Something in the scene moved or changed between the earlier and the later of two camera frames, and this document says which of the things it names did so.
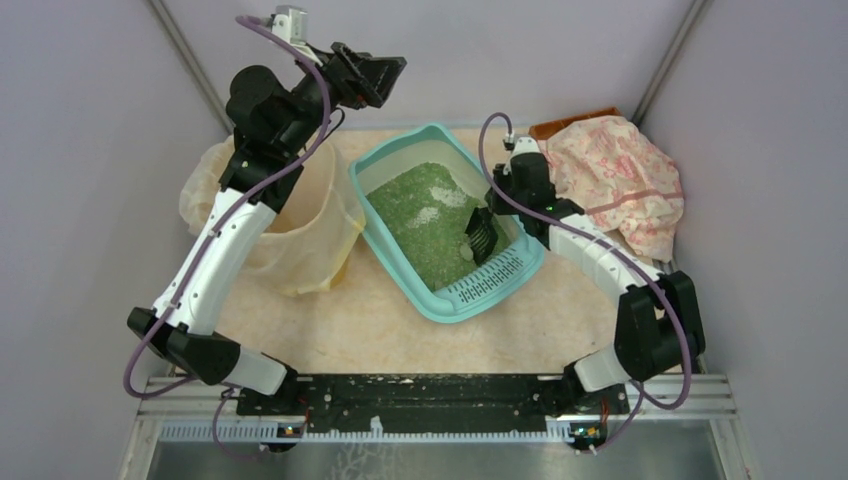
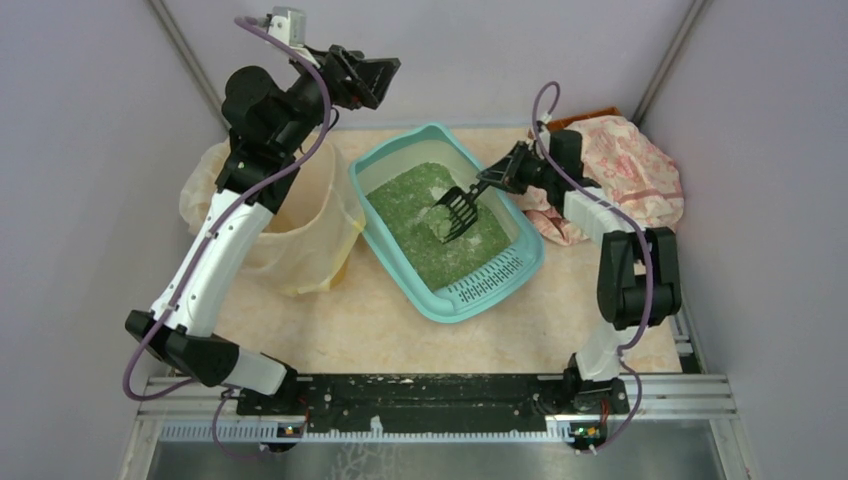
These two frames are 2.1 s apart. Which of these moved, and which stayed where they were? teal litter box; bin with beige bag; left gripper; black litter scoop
Moved: black litter scoop
Stayed: bin with beige bag; left gripper; teal litter box
